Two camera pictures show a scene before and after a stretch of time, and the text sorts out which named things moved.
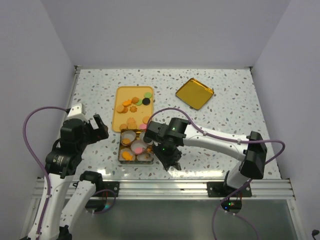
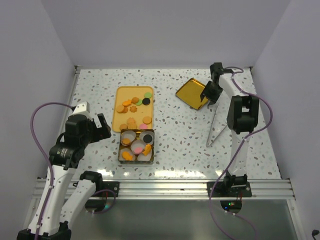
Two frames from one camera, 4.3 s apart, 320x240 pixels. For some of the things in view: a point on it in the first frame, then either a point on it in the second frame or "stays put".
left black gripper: (102, 128) stays put
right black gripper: (168, 161) to (213, 98)
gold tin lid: (195, 93) stays put
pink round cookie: (138, 150) stays put
